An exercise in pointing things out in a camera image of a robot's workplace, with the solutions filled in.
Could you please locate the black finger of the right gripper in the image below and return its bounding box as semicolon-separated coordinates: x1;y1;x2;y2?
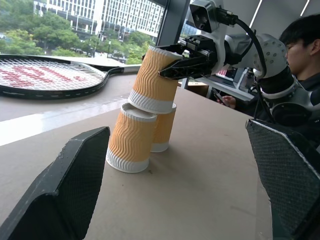
157;54;214;81
154;43;188;58

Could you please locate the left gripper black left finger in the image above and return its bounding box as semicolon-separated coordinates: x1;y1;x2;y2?
0;126;111;240

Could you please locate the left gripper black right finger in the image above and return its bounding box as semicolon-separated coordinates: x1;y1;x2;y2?
245;118;320;240

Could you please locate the orange ripple paper cup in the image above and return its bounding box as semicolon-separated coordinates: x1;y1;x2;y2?
149;102;178;153
127;45;183;115
105;103;158;174

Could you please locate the bystander bare hand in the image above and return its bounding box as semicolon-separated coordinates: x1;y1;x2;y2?
221;95;237;109

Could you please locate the brown cardboard box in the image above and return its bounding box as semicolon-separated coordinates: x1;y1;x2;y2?
185;81;210;95

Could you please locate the dark grey window pillar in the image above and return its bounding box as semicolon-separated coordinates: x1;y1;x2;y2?
155;0;192;90

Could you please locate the white background desk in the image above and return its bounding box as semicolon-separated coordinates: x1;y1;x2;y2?
197;74;258;101

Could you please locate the black smartphone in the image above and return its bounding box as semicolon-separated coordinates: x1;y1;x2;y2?
212;88;226;104

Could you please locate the white office building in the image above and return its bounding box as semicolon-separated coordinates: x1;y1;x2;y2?
33;0;166;42

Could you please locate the black tennis racket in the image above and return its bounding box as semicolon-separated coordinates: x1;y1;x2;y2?
0;54;125;100

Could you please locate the dark-haired person in black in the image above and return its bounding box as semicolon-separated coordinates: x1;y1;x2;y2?
221;13;320;151

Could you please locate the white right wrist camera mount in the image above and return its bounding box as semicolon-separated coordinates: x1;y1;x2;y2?
189;0;227;76

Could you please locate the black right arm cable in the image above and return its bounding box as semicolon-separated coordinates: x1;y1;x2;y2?
216;7;276;123

